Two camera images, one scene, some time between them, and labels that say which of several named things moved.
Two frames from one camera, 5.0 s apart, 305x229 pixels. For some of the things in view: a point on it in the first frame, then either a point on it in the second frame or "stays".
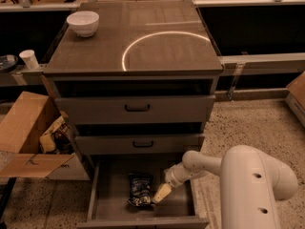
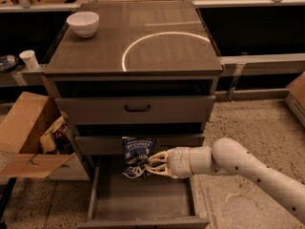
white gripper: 172,177 → 178,162
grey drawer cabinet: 134,86 stays
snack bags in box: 59,139 stays
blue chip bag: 141,189 → 135,153
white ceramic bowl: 85,24 stays
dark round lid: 8,62 stays
